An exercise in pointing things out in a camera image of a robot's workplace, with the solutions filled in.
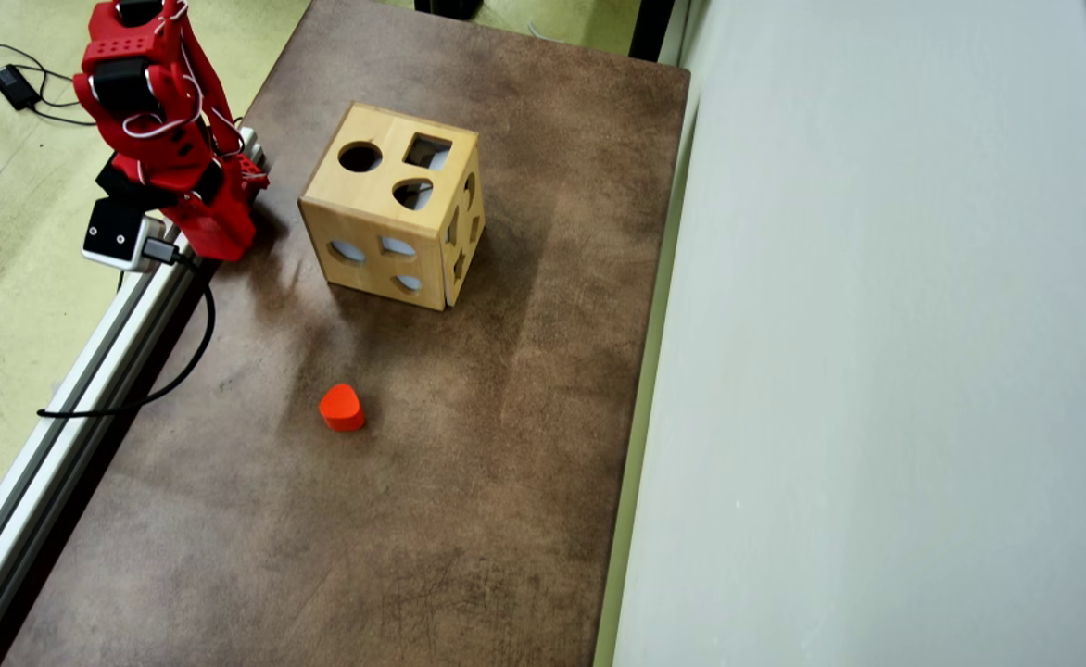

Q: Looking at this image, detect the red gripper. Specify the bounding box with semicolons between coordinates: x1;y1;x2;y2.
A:
109;91;259;263

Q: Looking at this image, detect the wooden shape sorter box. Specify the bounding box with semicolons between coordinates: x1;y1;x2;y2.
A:
298;102;486;312

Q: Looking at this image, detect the orange rounded triangle block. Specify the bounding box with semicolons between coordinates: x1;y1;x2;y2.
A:
319;383;367;433

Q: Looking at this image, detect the black power adapter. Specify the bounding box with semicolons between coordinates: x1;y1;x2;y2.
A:
0;63;43;113

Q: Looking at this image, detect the dark floor object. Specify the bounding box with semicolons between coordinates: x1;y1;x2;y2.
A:
413;0;486;21

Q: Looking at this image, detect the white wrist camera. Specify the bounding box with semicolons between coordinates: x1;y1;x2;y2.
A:
82;196;179;272

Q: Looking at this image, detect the thick black camera cable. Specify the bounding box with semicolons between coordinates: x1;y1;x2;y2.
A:
37;239;218;420

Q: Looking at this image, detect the white arm wire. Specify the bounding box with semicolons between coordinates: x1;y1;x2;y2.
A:
120;0;246;160

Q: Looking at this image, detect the aluminium profile rail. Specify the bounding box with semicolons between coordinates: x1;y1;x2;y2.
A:
0;236;203;667

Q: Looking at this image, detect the black post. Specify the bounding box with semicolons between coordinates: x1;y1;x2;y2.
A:
628;0;677;64

